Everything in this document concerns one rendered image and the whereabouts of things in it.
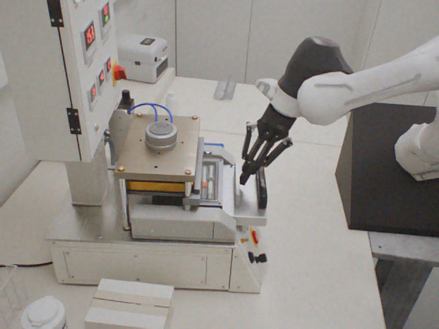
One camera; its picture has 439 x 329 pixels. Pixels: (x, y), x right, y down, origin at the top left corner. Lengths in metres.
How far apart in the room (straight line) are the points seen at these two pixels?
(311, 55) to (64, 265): 0.78
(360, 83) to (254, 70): 2.87
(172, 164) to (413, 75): 0.53
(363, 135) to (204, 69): 2.43
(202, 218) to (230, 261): 0.15
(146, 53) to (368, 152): 1.10
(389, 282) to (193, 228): 1.00
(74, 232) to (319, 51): 0.71
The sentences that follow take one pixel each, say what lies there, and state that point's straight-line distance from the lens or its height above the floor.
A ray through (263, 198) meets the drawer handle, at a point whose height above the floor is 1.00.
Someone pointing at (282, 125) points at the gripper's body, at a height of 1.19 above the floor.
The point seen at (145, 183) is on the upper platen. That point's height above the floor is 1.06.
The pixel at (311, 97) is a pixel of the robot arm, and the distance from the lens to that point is 0.86.
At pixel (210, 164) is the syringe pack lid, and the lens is 1.18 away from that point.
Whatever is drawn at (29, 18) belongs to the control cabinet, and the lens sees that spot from 0.84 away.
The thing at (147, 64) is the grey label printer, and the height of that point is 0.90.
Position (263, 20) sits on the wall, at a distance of 3.55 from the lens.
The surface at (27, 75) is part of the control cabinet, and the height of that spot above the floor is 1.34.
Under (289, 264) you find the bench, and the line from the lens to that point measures 1.29.
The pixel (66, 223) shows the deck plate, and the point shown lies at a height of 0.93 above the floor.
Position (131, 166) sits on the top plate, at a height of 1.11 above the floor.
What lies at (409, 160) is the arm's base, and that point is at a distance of 1.46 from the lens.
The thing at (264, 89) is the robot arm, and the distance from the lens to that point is 1.02.
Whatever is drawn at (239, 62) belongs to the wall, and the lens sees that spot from 3.68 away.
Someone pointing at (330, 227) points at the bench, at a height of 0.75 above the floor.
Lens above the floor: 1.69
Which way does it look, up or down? 36 degrees down
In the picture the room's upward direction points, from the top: 4 degrees clockwise
